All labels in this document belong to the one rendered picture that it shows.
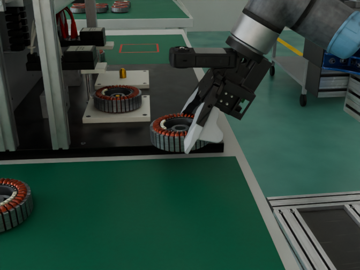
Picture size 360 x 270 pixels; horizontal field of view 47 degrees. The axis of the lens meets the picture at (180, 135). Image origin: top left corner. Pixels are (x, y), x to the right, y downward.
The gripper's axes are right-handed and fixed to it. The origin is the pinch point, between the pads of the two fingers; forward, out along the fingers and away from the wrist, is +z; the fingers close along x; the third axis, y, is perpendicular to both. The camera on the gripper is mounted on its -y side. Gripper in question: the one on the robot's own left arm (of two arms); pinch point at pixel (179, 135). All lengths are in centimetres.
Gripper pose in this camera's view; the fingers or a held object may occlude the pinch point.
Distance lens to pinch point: 77.5
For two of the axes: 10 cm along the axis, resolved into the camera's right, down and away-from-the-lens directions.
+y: 8.7, 4.2, 2.5
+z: -4.8, 8.1, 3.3
